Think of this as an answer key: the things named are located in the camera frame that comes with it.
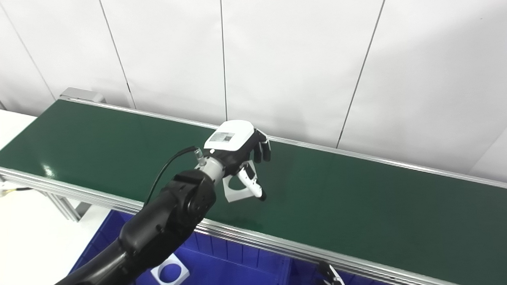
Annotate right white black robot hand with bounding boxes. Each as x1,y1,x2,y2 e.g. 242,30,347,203
317,260,347,285

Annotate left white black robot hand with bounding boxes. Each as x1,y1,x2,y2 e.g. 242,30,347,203
202,119,274,204

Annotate blue plastic bin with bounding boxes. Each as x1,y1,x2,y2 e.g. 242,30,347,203
289,255,411,285
66,204,292,285

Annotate grey conveyor end housing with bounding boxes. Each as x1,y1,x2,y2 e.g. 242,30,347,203
60,86,106,105

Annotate aluminium conveyor leg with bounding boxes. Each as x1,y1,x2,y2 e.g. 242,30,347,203
43,193,92,223

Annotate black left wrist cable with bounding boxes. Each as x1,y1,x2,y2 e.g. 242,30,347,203
142,145,207,206

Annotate green conveyor belt aluminium frame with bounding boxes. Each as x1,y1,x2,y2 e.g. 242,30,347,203
0,83,507,285

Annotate thin cable with yellow connector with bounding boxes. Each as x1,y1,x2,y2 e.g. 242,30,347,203
0,186,33,199

